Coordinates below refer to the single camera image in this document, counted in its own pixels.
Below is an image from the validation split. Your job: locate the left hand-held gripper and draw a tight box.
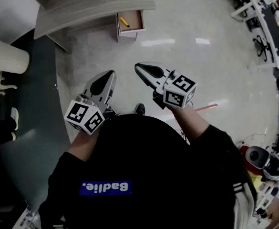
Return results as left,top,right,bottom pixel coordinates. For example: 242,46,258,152
64,70,118,136

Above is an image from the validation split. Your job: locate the white striped garment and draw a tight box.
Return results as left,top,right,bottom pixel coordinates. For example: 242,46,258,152
233,181,258,229

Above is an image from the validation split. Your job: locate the person's right forearm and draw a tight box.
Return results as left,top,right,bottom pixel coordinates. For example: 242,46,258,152
172,103,211,142

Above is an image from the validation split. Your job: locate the person's black top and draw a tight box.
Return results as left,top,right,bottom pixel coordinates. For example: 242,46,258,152
38,113,258,229

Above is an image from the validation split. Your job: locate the grey round device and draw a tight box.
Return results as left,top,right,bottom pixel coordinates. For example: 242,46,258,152
245,146,271,171

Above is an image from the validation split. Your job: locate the grey wooden drawer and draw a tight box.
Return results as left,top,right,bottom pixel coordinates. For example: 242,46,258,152
116,9,146,42

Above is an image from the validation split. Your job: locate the red rod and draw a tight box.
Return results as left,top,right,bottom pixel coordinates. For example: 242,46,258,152
195,103,218,112

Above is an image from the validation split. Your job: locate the thin floor cable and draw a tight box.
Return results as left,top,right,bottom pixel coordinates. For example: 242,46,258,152
236,127,269,148

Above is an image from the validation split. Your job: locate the yellow screwdriver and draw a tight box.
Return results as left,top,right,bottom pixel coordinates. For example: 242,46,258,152
119,16,133,31

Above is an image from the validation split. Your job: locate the person's left forearm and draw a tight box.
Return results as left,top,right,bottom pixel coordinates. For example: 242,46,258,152
67,129,100,162

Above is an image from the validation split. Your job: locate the white long desk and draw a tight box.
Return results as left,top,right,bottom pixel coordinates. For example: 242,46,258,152
229,0,279,69

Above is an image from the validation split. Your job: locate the grey wooden desk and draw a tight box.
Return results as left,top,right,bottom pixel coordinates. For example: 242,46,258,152
33,0,157,53

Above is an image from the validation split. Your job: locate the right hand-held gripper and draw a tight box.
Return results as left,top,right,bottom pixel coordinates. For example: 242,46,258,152
134,61,198,110

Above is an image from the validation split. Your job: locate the white cylindrical bin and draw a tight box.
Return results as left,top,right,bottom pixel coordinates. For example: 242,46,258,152
0,28,31,75

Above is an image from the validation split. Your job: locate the person's black shoe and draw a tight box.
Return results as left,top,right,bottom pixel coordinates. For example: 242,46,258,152
134,103,146,116

